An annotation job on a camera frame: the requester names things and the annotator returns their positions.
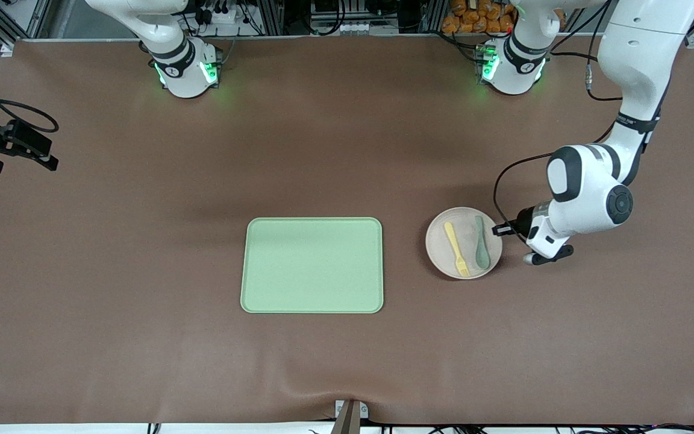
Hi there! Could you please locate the green plastic spoon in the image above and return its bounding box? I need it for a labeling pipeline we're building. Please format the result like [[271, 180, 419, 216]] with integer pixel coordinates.
[[474, 215, 491, 270]]

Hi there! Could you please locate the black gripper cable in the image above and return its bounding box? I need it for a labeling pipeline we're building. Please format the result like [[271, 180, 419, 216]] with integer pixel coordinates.
[[493, 0, 655, 245], [0, 66, 60, 133]]

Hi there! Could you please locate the yellow plastic fork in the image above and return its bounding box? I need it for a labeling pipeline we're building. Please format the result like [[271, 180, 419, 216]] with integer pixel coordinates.
[[444, 222, 471, 278]]

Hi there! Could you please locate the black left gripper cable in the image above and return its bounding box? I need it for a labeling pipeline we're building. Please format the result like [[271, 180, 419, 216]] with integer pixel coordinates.
[[493, 0, 655, 245]]

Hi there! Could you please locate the brown table mat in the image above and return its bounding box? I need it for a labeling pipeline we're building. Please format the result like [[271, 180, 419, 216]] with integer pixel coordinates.
[[0, 36, 694, 426]]

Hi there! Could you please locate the white power strip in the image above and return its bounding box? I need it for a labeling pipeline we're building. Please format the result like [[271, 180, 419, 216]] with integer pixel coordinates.
[[199, 5, 240, 25]]

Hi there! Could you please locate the round beige plate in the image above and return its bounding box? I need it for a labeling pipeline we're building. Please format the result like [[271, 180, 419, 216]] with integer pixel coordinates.
[[425, 207, 503, 280]]

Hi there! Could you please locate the light green rectangular tray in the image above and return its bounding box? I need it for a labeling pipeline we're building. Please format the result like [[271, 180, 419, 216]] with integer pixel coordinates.
[[240, 217, 384, 315]]

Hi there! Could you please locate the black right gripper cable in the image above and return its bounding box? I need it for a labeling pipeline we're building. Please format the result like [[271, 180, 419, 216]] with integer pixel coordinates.
[[0, 66, 60, 133]]

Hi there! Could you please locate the metal table edge bracket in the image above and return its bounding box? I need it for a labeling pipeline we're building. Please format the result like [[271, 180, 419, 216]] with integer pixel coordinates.
[[335, 400, 369, 434]]

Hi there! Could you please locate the pile of orange packets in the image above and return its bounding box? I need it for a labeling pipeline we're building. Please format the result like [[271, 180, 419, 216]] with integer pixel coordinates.
[[442, 0, 566, 34]]

